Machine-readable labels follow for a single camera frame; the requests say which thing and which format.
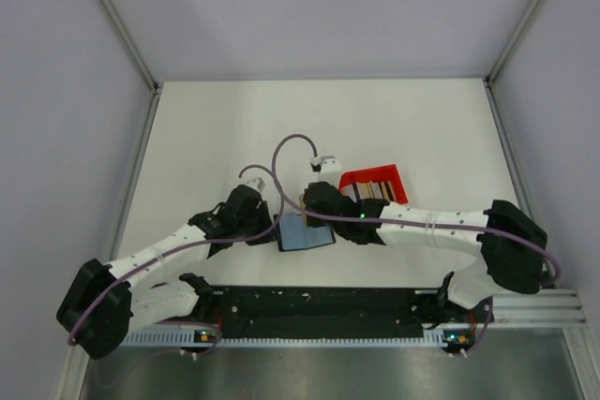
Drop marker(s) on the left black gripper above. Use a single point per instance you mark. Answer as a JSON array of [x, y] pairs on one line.
[[263, 212]]

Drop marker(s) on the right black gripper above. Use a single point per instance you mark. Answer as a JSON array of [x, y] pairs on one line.
[[313, 220]]

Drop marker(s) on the black leather card holder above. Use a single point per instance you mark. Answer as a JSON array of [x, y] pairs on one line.
[[293, 234]]

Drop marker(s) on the red plastic card tray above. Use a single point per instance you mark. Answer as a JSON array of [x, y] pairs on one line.
[[386, 173]]

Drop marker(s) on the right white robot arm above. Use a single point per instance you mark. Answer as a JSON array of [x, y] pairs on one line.
[[507, 246]]

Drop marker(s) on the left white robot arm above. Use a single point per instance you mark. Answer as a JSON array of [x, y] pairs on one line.
[[108, 301]]

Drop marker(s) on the gold striped credit card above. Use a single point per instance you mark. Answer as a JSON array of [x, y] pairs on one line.
[[375, 190]]

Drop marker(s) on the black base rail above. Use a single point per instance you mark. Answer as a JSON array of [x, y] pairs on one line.
[[301, 312]]

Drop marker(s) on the grey slotted cable duct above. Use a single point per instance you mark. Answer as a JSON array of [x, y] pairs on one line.
[[165, 337]]

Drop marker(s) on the left aluminium frame post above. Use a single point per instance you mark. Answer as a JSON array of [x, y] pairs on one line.
[[128, 44]]

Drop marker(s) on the aluminium frame post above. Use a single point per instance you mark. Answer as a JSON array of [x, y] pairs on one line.
[[128, 44], [512, 44]]

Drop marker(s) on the right aluminium frame post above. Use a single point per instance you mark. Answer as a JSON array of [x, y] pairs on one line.
[[512, 44]]

